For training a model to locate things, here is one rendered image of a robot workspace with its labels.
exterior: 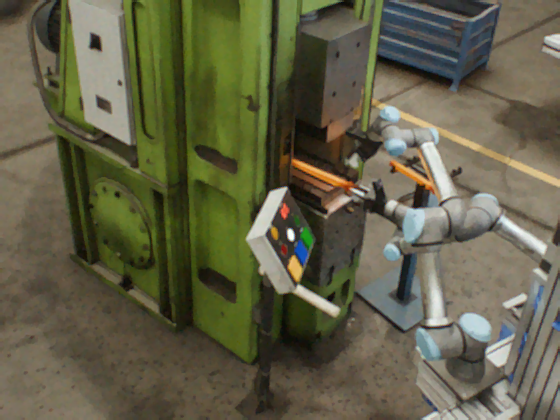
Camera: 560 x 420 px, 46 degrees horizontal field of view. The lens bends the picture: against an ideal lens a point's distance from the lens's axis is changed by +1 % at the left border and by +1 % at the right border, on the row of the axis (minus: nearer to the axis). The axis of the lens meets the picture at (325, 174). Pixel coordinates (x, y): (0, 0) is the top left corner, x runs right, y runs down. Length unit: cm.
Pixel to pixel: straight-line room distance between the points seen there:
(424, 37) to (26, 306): 437
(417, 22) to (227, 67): 408
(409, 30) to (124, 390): 452
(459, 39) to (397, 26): 68
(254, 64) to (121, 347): 182
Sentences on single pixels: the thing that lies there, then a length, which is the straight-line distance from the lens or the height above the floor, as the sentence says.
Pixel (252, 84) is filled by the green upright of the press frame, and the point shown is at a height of 160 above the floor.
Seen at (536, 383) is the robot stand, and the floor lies 88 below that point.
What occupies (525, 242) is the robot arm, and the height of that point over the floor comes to 108.
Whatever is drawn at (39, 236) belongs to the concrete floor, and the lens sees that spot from 459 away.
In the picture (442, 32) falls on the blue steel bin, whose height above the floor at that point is 52.
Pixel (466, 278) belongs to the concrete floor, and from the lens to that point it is 432.
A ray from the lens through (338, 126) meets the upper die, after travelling 296.
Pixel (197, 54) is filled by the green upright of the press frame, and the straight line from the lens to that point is 290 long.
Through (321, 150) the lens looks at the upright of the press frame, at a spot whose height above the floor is 97.
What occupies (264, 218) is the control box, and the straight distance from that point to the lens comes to 260.
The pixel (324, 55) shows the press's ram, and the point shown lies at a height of 170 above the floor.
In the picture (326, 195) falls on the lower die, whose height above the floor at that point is 97.
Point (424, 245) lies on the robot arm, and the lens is 237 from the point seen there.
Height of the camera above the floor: 274
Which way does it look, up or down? 33 degrees down
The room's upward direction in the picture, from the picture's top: 5 degrees clockwise
